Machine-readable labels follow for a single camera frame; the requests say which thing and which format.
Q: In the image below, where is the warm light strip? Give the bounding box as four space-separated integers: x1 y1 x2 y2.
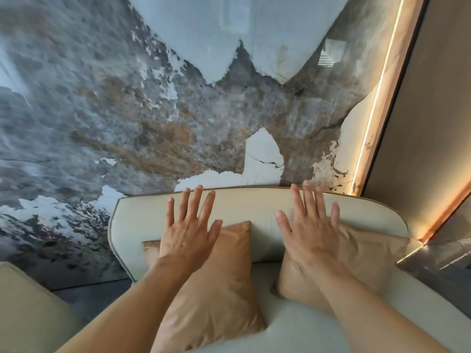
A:
419 187 471 244
348 0 406 196

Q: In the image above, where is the beige upholstered seat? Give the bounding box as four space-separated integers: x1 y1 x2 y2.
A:
0 261 84 353

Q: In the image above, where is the person's left forearm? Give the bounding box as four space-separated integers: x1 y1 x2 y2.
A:
55 255 201 353

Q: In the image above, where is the tan square cushion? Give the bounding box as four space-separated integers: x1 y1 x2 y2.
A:
143 221 266 353
271 223 423 317

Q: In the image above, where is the person's left hand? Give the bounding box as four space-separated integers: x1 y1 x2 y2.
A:
159 185 223 272

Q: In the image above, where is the cream upholstered sofa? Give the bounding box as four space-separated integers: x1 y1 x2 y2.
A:
108 186 471 353

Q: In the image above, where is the person's right hand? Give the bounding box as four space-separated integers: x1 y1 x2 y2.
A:
275 181 341 269

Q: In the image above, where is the person's right forearm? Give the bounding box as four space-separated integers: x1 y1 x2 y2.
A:
292 258 454 353

